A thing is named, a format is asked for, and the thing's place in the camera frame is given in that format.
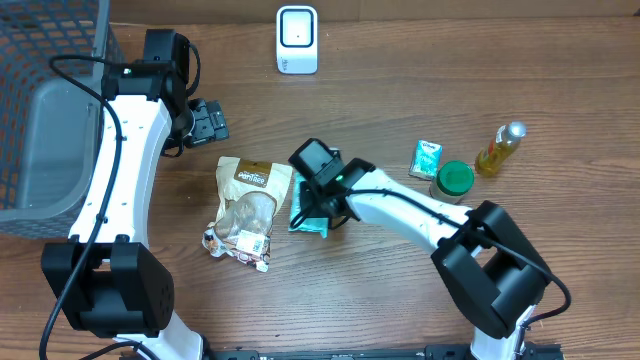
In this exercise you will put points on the green lid jar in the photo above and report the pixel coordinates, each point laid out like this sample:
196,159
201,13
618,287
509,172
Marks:
452,182

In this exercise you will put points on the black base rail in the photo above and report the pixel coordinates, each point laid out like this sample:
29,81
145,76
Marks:
430,352

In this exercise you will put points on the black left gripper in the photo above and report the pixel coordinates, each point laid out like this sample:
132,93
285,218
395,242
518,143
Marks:
212,122

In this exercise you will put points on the teal tissue pack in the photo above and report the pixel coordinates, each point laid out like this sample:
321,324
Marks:
425,160

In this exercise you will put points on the white barcode scanner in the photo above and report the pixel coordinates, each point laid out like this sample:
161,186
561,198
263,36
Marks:
297,40

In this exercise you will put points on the yellow dish soap bottle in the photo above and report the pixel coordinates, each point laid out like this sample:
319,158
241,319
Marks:
506,141

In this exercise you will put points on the grey plastic mesh basket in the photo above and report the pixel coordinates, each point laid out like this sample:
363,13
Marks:
50,129

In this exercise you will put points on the teal snack packet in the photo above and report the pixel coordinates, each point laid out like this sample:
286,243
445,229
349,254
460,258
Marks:
312,225

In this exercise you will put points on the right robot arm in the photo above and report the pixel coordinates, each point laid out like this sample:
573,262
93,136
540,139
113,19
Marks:
491,270

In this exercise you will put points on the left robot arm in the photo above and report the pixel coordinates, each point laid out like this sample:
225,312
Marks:
104,277

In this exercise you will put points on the brown snack wrapper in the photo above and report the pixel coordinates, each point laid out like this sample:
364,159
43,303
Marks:
251,194

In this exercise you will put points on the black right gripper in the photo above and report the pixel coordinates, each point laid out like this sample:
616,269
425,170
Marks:
310,209

